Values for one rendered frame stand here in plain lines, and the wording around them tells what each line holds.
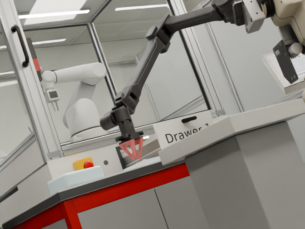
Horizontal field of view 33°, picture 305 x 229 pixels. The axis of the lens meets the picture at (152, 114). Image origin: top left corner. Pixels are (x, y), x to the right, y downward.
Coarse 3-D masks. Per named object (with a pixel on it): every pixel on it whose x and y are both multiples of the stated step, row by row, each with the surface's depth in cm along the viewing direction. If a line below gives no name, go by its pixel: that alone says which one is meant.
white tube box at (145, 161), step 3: (147, 159) 187; (150, 159) 188; (153, 159) 189; (156, 159) 190; (159, 159) 191; (141, 162) 187; (144, 162) 186; (147, 162) 186; (150, 162) 187; (132, 165) 190; (135, 165) 189; (138, 165) 188; (141, 165) 187; (126, 168) 193; (129, 168) 191; (132, 168) 191
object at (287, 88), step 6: (270, 54) 281; (264, 60) 280; (270, 66) 273; (270, 72) 276; (276, 72) 269; (276, 78) 267; (282, 84) 261; (288, 84) 260; (294, 84) 258; (300, 84) 259; (282, 90) 264; (288, 90) 260; (294, 90) 261
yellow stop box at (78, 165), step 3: (81, 159) 212; (84, 159) 212; (87, 159) 213; (90, 159) 214; (75, 162) 211; (78, 162) 210; (81, 162) 211; (84, 162) 212; (75, 165) 212; (78, 165) 210; (81, 165) 211; (93, 165) 213; (75, 168) 212; (78, 168) 210; (81, 168) 210; (84, 168) 211
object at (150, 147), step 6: (150, 138) 207; (156, 138) 204; (138, 144) 215; (144, 144) 212; (150, 144) 208; (156, 144) 204; (138, 150) 215; (144, 150) 212; (150, 150) 208; (156, 150) 206; (126, 156) 224; (144, 156) 213; (150, 156) 220; (156, 156) 229; (126, 162) 225; (132, 162) 222
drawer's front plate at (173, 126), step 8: (200, 112) 214; (208, 112) 216; (168, 120) 204; (176, 120) 206; (192, 120) 210; (200, 120) 212; (208, 120) 214; (160, 128) 200; (168, 128) 202; (176, 128) 204; (184, 128) 206; (192, 128) 209; (160, 136) 199; (168, 136) 201; (176, 136) 203; (184, 136) 205; (160, 144) 199; (168, 144) 200
